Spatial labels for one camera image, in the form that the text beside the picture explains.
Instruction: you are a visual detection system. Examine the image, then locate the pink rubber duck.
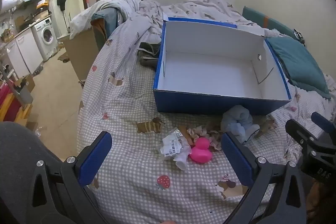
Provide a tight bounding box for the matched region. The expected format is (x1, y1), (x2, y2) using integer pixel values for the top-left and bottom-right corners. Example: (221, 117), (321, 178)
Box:
(189, 137), (213, 163)

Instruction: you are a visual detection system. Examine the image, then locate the teal seat cushion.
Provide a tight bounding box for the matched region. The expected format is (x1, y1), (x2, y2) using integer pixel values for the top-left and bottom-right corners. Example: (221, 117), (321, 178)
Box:
(91, 7), (119, 49)

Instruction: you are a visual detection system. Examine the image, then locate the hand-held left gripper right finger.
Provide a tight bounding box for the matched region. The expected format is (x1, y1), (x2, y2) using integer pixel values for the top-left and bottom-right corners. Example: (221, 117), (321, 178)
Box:
(221, 132), (308, 224)

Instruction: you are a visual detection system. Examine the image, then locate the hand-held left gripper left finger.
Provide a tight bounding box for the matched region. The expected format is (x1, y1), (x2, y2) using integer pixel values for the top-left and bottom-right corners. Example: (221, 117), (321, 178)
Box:
(28, 131), (113, 224)

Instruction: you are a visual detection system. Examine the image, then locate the white washing machine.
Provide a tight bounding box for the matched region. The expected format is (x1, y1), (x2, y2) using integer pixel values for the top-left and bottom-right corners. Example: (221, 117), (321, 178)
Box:
(31, 17), (59, 61)

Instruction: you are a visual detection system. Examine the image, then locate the white kitchen cabinet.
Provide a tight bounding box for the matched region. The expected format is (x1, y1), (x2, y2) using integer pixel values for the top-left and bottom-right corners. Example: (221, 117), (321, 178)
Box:
(5, 28), (44, 78)

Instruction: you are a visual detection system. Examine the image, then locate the black white small object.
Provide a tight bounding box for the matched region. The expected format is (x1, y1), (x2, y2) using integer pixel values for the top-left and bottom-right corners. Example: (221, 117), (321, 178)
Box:
(293, 29), (306, 46)

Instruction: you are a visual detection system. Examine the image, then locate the dog print duvet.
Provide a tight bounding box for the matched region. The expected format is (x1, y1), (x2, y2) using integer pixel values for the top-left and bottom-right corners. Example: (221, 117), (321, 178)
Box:
(69, 0), (263, 41)

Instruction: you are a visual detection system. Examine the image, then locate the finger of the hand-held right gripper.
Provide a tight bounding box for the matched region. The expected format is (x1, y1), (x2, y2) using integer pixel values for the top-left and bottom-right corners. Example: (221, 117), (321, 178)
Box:
(311, 112), (336, 136)
(285, 119), (319, 153)

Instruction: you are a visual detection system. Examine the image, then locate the teal headboard cushion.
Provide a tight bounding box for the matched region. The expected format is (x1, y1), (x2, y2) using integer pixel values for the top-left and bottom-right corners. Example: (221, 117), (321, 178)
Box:
(242, 6), (302, 41)

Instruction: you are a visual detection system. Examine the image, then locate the dark cloth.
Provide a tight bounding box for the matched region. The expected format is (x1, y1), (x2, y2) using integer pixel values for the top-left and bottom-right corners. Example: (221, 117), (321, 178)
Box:
(138, 42), (161, 67)

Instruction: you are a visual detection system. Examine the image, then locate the clear plastic packet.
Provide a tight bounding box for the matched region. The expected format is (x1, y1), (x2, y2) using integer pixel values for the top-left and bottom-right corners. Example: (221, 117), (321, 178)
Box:
(161, 128), (193, 170)

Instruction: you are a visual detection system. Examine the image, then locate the red yellow crate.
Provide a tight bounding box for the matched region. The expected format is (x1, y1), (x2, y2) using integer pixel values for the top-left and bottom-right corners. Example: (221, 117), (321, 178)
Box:
(0, 82), (23, 122)

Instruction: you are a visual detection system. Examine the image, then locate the tall cardboard box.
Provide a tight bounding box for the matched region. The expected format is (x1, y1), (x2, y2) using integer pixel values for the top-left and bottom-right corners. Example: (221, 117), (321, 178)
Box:
(57, 27), (99, 82)

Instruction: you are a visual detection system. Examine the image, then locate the small cardboard box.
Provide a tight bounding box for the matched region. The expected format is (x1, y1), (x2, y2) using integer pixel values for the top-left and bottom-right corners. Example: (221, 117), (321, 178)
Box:
(14, 74), (36, 93)

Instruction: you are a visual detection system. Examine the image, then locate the blue cardboard box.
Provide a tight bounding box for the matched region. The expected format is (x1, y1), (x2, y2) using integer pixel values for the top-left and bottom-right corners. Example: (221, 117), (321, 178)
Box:
(153, 13), (292, 116)

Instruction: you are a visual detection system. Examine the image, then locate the teal pillow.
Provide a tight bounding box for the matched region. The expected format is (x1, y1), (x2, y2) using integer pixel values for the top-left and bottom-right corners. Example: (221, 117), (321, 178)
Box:
(265, 36), (332, 99)

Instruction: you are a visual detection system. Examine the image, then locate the light blue plush bear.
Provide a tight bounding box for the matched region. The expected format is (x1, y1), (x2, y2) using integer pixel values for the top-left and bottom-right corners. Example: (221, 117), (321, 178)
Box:
(220, 105), (261, 146)

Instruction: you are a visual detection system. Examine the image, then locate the beige lace scrunchie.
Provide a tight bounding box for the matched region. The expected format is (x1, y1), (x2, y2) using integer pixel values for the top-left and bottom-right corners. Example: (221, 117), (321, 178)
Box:
(187, 126), (223, 152)

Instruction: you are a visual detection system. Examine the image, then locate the white water heater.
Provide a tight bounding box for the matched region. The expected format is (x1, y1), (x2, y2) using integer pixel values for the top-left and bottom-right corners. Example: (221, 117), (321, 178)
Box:
(0, 0), (25, 12)

